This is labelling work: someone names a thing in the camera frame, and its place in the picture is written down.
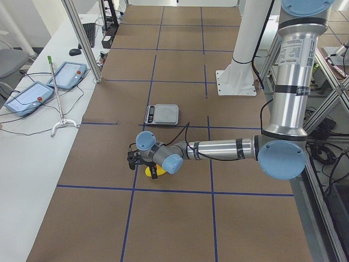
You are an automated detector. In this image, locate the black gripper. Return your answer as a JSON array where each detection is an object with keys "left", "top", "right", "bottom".
[{"left": 142, "top": 159, "right": 158, "bottom": 179}]

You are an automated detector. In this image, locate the yellow mango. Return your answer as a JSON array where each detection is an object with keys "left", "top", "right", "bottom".
[{"left": 145, "top": 165, "right": 166, "bottom": 179}]

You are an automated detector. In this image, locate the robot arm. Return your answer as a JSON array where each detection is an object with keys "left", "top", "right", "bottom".
[{"left": 128, "top": 1, "right": 332, "bottom": 180}]

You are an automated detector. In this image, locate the silver digital kitchen scale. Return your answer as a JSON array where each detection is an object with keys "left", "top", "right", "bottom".
[{"left": 144, "top": 104, "right": 179, "bottom": 126}]

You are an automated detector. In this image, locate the orange usb hub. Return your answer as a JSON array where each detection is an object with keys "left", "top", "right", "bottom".
[{"left": 98, "top": 51, "right": 108, "bottom": 64}]

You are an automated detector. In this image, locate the far blue teach pendant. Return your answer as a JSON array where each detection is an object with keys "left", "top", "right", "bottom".
[{"left": 54, "top": 61, "right": 87, "bottom": 90}]

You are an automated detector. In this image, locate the blue teach pendant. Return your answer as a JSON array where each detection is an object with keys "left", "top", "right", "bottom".
[
  {"left": 54, "top": 61, "right": 87, "bottom": 90},
  {"left": 4, "top": 81, "right": 54, "bottom": 117}
]

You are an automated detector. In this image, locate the black computer box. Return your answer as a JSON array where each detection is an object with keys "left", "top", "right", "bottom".
[{"left": 101, "top": 35, "right": 113, "bottom": 49}]

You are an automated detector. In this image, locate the black computer mouse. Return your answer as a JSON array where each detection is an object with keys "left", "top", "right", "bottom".
[{"left": 69, "top": 49, "right": 82, "bottom": 56}]

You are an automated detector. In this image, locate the near blue teach pendant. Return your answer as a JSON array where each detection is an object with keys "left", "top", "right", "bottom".
[{"left": 4, "top": 81, "right": 54, "bottom": 117}]

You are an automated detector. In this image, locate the black keyboard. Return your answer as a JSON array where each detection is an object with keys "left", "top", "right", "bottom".
[{"left": 82, "top": 23, "right": 96, "bottom": 48}]

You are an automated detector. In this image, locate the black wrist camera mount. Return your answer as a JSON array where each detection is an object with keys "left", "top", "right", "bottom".
[{"left": 127, "top": 143, "right": 143, "bottom": 170}]

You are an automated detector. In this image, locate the black camera cable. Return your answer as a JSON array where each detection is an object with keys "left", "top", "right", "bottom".
[{"left": 163, "top": 122, "right": 243, "bottom": 162}]

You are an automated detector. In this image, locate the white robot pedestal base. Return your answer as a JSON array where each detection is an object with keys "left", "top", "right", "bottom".
[{"left": 216, "top": 0, "right": 274, "bottom": 96}]

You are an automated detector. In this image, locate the aluminium frame post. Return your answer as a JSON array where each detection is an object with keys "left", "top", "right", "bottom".
[{"left": 61, "top": 0, "right": 102, "bottom": 83}]

